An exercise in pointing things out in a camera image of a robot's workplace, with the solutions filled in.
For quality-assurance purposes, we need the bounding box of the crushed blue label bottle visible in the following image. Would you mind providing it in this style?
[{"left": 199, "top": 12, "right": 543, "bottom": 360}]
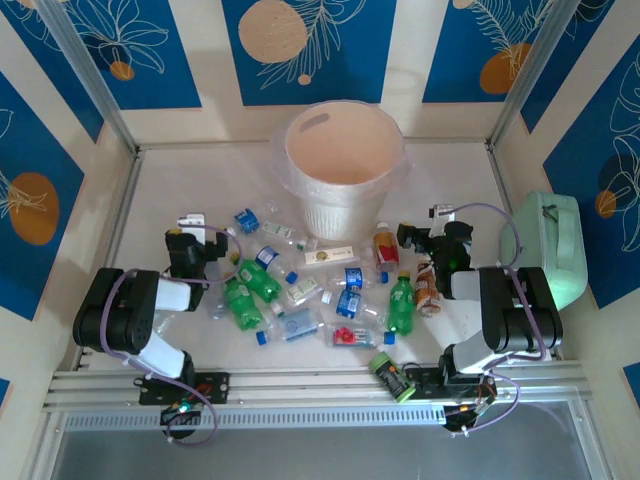
[{"left": 232, "top": 205, "right": 262, "bottom": 236}]

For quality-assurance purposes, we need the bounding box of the brown orange label bottle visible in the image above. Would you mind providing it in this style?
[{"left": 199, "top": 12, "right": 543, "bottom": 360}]
[{"left": 413, "top": 256, "right": 445, "bottom": 318}]

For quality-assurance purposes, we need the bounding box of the red label bottle orange cap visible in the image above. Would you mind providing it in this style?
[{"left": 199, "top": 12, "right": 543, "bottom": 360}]
[{"left": 373, "top": 221, "right": 402, "bottom": 274}]

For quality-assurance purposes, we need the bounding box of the small water bottle blue cap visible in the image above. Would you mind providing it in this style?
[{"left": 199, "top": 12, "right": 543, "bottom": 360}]
[{"left": 327, "top": 266, "right": 392, "bottom": 292}]

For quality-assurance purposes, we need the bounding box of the white ribbed plastic bin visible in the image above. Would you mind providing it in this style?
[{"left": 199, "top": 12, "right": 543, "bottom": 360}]
[{"left": 283, "top": 101, "right": 404, "bottom": 241}]

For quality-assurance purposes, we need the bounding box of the dimpled clear bottle blue label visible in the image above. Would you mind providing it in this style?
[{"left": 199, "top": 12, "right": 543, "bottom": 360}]
[{"left": 246, "top": 243, "right": 300, "bottom": 287}]

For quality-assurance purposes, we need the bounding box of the mint green zipped case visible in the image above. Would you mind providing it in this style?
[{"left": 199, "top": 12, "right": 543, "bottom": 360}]
[{"left": 499, "top": 190, "right": 589, "bottom": 312}]

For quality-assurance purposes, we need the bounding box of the large clear bottle blue print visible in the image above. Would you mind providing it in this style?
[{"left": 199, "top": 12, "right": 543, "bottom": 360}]
[{"left": 254, "top": 307, "right": 327, "bottom": 347}]

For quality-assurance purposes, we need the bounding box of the blue label bottle white cap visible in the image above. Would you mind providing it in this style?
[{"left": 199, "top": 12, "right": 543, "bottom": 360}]
[{"left": 320, "top": 288, "right": 387, "bottom": 322}]

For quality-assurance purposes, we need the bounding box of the green black drink bottle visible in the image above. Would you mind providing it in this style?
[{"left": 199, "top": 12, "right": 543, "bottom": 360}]
[{"left": 368, "top": 351, "right": 417, "bottom": 404}]

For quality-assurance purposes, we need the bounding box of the small black controller board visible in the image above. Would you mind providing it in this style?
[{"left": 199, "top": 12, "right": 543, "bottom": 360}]
[
  {"left": 159, "top": 402, "right": 202, "bottom": 427},
  {"left": 442, "top": 399, "right": 496, "bottom": 432}
]

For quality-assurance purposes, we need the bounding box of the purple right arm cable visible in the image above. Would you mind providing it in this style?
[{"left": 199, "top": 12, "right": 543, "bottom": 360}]
[{"left": 449, "top": 202, "right": 547, "bottom": 440}]

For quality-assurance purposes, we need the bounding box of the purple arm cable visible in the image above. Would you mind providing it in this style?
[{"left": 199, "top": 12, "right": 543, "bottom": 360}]
[
  {"left": 449, "top": 202, "right": 547, "bottom": 440},
  {"left": 102, "top": 224, "right": 245, "bottom": 447}
]

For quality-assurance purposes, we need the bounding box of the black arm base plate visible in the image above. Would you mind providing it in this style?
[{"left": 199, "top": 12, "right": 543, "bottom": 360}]
[
  {"left": 138, "top": 372, "right": 232, "bottom": 406},
  {"left": 403, "top": 367, "right": 500, "bottom": 401}
]

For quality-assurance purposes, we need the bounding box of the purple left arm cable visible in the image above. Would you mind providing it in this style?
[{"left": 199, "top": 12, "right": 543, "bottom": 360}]
[{"left": 102, "top": 224, "right": 245, "bottom": 447}]

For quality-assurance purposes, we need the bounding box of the aluminium front rail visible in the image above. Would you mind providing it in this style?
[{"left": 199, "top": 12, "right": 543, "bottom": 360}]
[{"left": 44, "top": 362, "right": 594, "bottom": 411}]

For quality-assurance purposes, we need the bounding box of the aluminium frame post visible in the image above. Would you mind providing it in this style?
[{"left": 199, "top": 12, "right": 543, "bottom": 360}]
[
  {"left": 485, "top": 0, "right": 587, "bottom": 151},
  {"left": 35, "top": 0, "right": 140, "bottom": 156}
]

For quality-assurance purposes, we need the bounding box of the grey slotted cable duct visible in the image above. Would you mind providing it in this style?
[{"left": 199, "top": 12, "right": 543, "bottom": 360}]
[{"left": 63, "top": 407, "right": 447, "bottom": 432}]

